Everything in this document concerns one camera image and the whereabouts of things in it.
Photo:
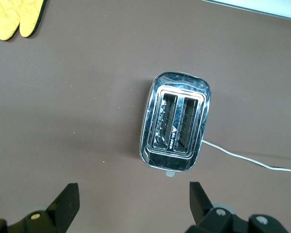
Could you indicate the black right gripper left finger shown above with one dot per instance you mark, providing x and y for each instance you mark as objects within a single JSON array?
[{"x": 60, "y": 213}]

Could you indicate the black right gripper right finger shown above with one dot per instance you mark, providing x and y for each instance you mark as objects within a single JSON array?
[{"x": 203, "y": 216}]

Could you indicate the chrome and beige toaster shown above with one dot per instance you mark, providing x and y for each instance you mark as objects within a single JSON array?
[{"x": 179, "y": 80}]

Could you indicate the brown table cover sheet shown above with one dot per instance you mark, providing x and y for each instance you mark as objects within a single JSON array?
[{"x": 63, "y": 97}]

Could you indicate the yellow quilted oven mitt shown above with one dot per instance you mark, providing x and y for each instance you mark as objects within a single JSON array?
[{"x": 4, "y": 19}]

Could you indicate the white table edge rail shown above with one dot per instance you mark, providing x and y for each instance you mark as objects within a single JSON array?
[{"x": 269, "y": 7}]

